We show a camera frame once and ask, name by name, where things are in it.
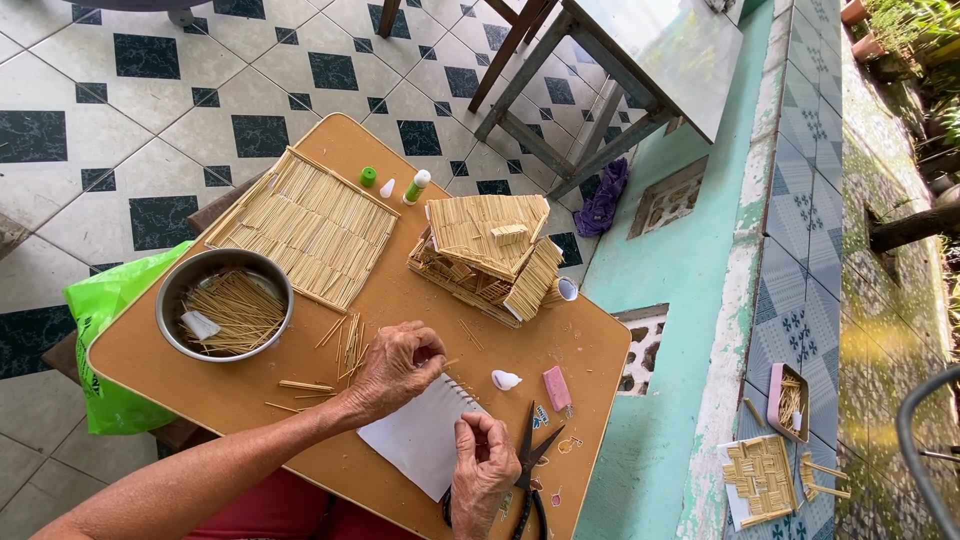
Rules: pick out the person's right hand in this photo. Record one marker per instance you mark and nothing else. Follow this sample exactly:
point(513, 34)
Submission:
point(487, 472)

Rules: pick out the person's left hand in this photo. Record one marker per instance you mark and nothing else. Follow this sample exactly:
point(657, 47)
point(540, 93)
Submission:
point(390, 371)

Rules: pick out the scattered loose toothpicks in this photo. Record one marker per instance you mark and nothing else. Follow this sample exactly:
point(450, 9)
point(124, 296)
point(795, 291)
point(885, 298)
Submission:
point(351, 349)

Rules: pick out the black scissors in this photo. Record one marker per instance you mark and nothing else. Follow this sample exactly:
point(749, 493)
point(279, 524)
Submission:
point(531, 457)

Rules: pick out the pink cartoon sticker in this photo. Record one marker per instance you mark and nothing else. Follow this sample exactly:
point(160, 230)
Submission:
point(556, 496)

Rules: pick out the white paper sheet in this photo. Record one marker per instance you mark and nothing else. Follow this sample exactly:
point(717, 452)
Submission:
point(416, 442)

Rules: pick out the blue cartoon sticker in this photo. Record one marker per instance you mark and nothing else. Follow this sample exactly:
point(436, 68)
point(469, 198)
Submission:
point(540, 416)

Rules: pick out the row of toothpicks on paper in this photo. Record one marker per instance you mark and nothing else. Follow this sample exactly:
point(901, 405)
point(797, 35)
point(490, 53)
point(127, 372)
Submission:
point(465, 388)

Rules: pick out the short toothpick bundle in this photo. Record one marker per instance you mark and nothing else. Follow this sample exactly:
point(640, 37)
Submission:
point(306, 386)

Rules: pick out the orange cartoon sticker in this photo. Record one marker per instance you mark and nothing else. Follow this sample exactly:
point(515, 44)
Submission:
point(568, 444)

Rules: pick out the white teardrop glue cap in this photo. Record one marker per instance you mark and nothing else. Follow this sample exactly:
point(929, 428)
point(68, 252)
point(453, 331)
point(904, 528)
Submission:
point(504, 379)

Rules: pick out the pink eraser block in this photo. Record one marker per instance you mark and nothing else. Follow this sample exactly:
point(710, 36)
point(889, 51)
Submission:
point(556, 388)

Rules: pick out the lone toothpick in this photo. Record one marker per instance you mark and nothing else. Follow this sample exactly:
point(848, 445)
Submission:
point(283, 407)

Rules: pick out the toothpick model house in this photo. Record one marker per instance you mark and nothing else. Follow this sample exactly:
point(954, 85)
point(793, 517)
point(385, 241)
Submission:
point(487, 251)

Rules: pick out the pile of toothpicks in bowl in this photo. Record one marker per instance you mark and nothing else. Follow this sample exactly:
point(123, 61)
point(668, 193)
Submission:
point(240, 311)

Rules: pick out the flat toothpick roof panel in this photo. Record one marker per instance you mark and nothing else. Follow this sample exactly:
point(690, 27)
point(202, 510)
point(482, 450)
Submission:
point(307, 225)

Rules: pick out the person's red clothing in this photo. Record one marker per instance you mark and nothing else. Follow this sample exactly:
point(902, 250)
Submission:
point(285, 510)

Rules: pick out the white cone nozzle cap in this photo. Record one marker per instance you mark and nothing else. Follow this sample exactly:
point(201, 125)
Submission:
point(387, 189)

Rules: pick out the green white glue bottle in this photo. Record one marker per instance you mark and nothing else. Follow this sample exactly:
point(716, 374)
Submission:
point(416, 187)

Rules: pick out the green bottle cap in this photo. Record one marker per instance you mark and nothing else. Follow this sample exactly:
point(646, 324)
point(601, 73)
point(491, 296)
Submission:
point(367, 176)

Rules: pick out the steel bowl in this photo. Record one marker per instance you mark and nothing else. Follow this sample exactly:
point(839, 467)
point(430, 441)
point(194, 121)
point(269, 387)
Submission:
point(176, 300)

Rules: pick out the white paper under panel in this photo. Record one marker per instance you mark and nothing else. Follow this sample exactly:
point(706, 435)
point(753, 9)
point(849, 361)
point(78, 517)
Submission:
point(735, 506)

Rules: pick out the woven toothpick panel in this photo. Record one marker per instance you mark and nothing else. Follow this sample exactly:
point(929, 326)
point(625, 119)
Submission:
point(759, 480)

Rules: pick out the purple cloth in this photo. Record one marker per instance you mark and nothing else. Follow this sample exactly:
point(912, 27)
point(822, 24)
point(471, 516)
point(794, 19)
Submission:
point(602, 199)

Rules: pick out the green plastic bag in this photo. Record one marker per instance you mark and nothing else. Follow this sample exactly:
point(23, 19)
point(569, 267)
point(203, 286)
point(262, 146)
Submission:
point(112, 352)

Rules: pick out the pink tray with toothpicks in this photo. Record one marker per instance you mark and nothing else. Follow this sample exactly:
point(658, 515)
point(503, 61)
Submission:
point(789, 401)

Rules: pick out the brown wooden chair legs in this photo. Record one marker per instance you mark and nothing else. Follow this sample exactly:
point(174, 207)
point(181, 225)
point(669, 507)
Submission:
point(510, 45)

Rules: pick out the dark furniture base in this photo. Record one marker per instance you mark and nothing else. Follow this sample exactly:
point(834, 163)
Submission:
point(180, 11)

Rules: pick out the grey curved metal tube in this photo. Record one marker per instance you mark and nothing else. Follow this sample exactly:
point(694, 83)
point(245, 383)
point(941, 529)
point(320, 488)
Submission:
point(911, 457)

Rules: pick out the grey metal table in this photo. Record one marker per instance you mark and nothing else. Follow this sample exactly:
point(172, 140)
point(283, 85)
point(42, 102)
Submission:
point(675, 52)

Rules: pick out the dark tree trunk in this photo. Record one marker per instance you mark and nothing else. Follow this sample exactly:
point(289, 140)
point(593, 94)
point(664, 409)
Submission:
point(915, 225)

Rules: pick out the terracotta plant pot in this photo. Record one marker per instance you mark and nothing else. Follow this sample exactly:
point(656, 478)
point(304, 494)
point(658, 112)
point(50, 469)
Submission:
point(853, 11)
point(868, 47)

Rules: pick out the green garden plants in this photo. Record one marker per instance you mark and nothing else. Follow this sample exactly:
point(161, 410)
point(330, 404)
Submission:
point(926, 37)

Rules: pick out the small toothpick frame pieces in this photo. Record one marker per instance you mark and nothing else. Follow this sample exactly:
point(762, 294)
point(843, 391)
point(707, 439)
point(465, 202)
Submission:
point(819, 476)

